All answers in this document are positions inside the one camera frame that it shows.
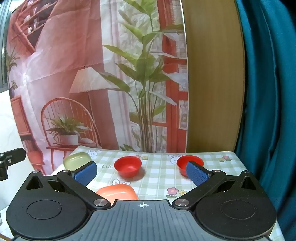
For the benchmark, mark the teal curtain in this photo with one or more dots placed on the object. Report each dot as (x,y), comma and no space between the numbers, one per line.
(270,104)

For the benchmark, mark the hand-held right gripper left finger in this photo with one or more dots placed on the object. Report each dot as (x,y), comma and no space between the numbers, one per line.
(85,173)

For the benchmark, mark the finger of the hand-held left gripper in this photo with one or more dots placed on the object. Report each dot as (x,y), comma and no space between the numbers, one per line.
(13,155)

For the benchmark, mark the printed backdrop cloth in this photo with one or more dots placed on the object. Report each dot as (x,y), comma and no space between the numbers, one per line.
(92,69)

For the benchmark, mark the orange plate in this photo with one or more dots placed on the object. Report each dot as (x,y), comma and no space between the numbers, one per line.
(115,192)

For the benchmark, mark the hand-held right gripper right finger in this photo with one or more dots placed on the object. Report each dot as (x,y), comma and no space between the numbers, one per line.
(196,173)

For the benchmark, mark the wooden panel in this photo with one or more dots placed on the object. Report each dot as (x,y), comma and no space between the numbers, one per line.
(212,81)

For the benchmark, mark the green checked tablecloth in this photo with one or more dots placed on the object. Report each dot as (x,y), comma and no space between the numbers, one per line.
(157,177)

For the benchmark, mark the red plastic bowl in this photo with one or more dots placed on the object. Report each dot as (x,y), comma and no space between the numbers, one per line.
(183,163)
(128,165)

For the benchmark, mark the pale green plastic bowl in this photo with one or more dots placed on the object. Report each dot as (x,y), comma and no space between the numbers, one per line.
(76,160)

